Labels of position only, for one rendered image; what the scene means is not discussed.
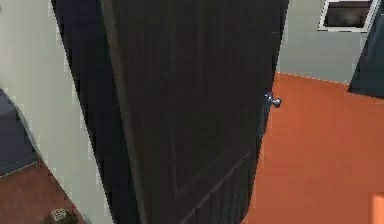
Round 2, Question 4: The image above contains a silver door knob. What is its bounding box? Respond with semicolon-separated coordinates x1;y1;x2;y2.
264;92;283;109

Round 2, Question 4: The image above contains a small pale checked object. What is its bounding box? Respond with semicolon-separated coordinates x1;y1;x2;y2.
49;207;69;224

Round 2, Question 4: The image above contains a dark grey furniture block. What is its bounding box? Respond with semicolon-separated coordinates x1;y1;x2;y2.
0;87;39;178

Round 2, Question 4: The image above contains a dark brown room door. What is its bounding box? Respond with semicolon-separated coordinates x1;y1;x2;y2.
50;0;290;224

